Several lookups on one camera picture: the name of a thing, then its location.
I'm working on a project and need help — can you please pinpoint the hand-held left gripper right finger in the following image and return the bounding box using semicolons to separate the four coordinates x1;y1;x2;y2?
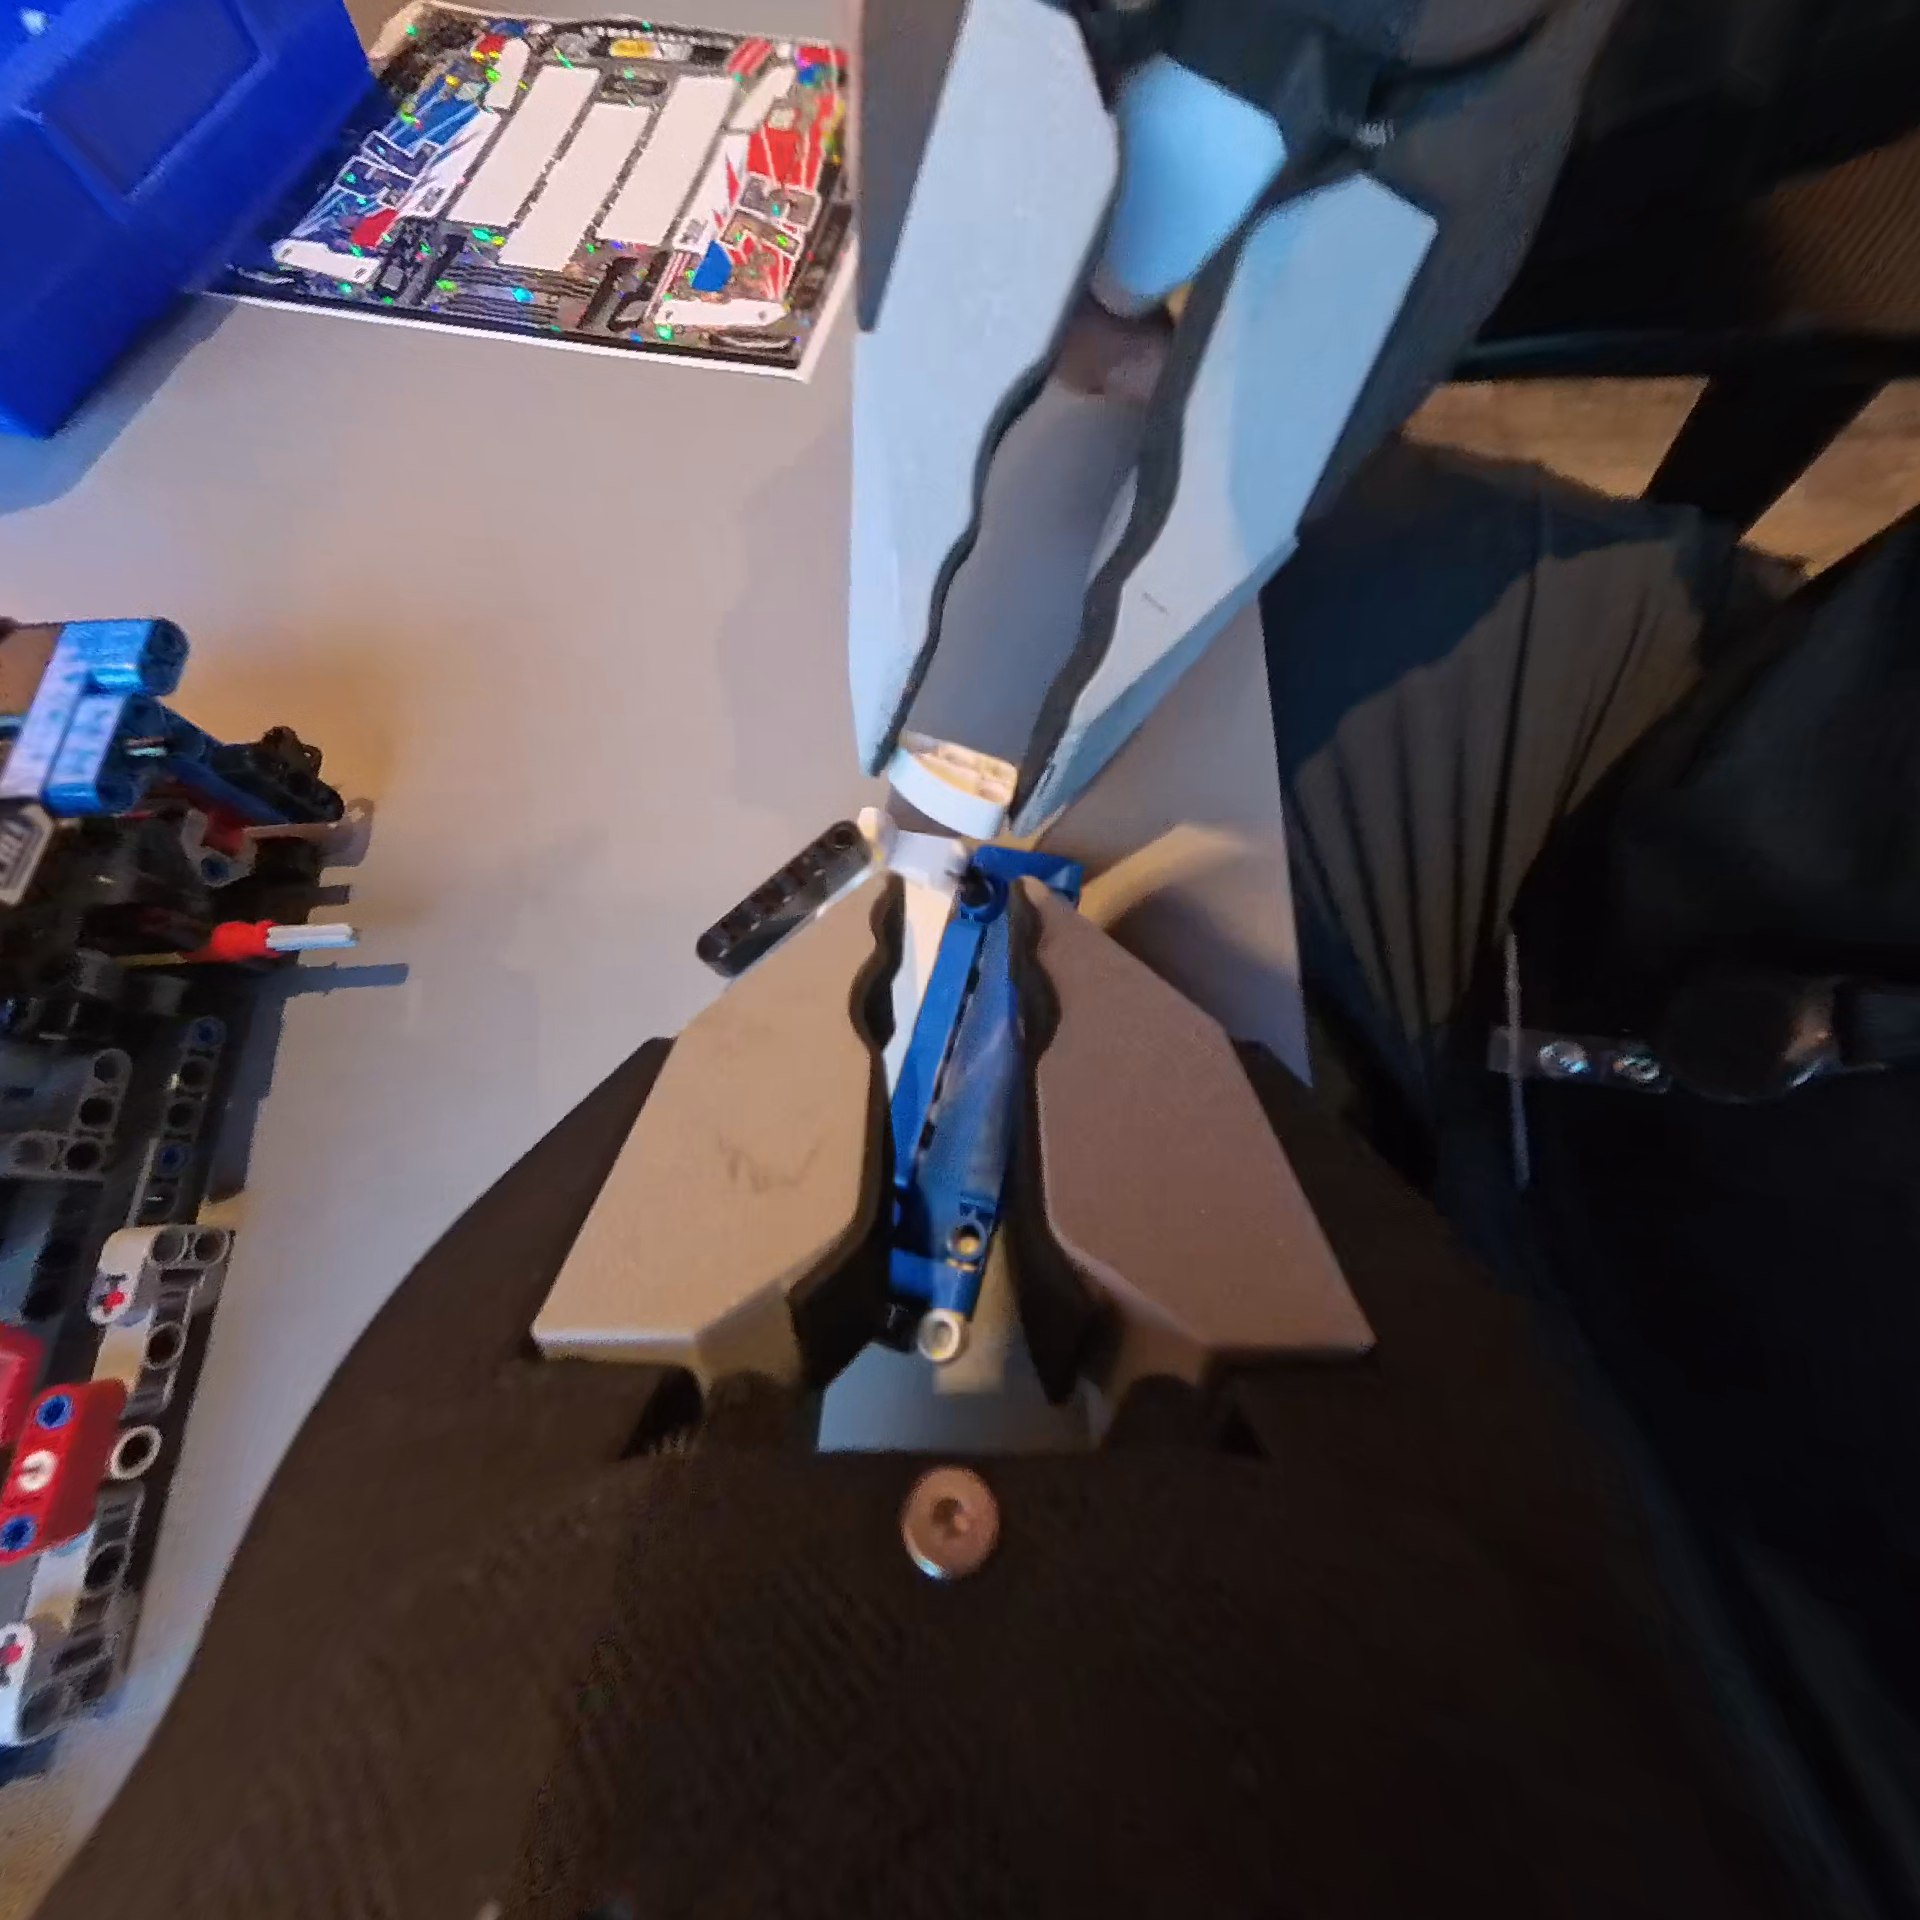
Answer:
1009;883;1376;1408

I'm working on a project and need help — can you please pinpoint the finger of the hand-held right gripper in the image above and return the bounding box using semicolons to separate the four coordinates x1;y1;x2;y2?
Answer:
1017;166;1446;837
849;0;1128;779

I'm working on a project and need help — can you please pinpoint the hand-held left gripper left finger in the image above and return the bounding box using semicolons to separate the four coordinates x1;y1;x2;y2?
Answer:
529;872;905;1394

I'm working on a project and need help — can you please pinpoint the white and blue brick assembly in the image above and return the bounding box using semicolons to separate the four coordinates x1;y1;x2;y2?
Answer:
863;808;1089;1359

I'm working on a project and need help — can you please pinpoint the small white curved brick piece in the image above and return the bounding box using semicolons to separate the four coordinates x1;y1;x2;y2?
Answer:
886;731;1024;839

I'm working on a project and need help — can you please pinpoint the grey desk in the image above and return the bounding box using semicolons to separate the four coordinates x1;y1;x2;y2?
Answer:
0;0;1319;1800

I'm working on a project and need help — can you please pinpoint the black holed brick beam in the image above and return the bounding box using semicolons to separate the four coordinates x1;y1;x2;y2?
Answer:
698;815;888;981

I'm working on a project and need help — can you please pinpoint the shiny sticker sheet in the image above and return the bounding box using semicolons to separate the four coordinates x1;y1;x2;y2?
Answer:
225;0;857;376

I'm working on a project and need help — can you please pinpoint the person's dark clothing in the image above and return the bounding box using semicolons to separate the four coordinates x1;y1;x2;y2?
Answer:
1259;450;1920;1920

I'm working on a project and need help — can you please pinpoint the black badge reel with clip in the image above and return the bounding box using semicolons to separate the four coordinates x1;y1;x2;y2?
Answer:
1487;959;1920;1103

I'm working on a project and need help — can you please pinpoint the multicoloured brick vehicle model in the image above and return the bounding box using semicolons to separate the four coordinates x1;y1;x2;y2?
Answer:
0;614;378;1749

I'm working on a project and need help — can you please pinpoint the blue storage bin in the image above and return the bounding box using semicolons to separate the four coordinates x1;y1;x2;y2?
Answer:
0;0;384;440

